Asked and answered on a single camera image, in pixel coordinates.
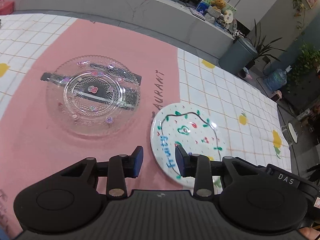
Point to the brown teddy bear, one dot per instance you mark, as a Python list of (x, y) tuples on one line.
[(218, 4)]

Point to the spiky leaf floor plant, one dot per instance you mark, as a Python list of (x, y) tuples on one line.
[(263, 49)]

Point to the clear glass floral plate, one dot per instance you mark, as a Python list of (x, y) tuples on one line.
[(92, 95)]

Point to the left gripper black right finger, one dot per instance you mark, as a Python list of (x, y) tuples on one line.
[(202, 169)]

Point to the red plastic basket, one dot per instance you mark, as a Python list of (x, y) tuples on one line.
[(6, 7)]

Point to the pink restaurant placemat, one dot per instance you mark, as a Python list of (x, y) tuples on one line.
[(34, 147)]

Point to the green potted plant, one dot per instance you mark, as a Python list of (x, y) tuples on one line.
[(306, 62)]

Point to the blue water jug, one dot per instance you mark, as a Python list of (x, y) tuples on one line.
[(277, 79)]

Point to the white painted ceramic plate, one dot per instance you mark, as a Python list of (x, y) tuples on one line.
[(181, 124)]

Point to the white lemon grid tablecloth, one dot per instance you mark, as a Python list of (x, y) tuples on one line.
[(248, 120)]

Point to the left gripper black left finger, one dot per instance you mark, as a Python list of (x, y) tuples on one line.
[(117, 169)]

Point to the dark green trash bin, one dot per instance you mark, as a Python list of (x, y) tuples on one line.
[(238, 56)]

